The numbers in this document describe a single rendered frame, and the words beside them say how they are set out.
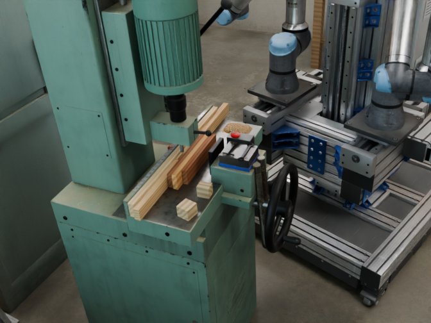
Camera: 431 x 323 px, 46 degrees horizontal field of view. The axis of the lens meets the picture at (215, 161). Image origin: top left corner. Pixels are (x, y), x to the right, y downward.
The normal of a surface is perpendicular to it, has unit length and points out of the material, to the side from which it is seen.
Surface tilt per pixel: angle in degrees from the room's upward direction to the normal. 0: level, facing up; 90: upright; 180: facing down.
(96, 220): 90
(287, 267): 0
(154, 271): 90
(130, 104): 90
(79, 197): 0
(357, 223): 0
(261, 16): 90
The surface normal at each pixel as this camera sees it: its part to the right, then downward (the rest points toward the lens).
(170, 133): -0.40, 0.54
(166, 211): -0.06, -0.82
